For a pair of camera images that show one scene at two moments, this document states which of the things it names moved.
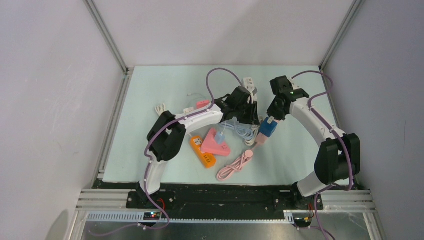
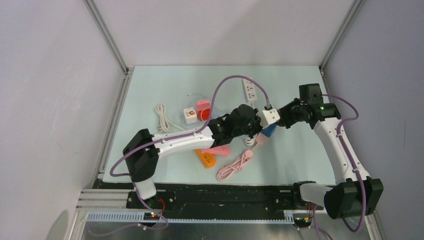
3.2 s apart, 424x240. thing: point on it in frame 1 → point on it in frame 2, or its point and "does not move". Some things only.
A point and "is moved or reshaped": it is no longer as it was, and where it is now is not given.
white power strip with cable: [248, 84] does not move
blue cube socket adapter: [266, 129] does not move
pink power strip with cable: [242, 160] does not move
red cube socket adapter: [204, 103] is moved or reshaped
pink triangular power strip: [209, 145] does not move
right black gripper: [271, 112] → [284, 120]
